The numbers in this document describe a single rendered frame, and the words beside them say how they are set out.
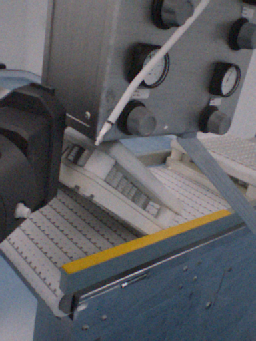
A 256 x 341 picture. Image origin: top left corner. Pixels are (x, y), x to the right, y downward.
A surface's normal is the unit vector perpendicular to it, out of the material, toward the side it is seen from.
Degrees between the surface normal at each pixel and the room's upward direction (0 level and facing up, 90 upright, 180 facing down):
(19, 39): 90
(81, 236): 0
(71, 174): 55
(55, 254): 0
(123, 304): 90
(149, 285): 90
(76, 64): 90
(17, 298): 0
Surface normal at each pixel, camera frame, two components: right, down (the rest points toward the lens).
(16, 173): 0.88, -0.26
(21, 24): 0.73, 0.38
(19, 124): 0.18, -0.88
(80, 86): -0.73, 0.13
